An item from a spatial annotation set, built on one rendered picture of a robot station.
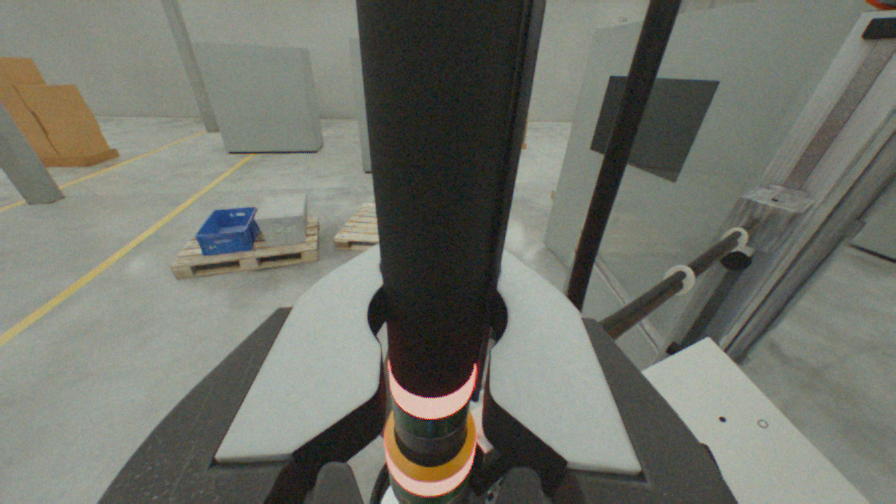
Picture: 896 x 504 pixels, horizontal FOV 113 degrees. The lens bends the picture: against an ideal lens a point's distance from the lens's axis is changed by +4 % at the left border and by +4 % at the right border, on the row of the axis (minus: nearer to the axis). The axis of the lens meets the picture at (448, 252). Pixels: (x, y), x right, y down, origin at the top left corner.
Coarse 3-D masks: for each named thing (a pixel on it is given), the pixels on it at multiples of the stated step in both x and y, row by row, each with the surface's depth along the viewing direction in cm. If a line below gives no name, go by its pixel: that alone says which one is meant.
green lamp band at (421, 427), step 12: (396, 408) 12; (468, 408) 12; (408, 420) 11; (420, 420) 11; (432, 420) 11; (444, 420) 11; (456, 420) 11; (420, 432) 11; (432, 432) 11; (444, 432) 11
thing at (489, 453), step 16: (480, 400) 18; (480, 448) 16; (480, 464) 17; (496, 464) 17; (512, 464) 18; (480, 480) 17; (496, 480) 18; (384, 496) 21; (464, 496) 19; (480, 496) 19
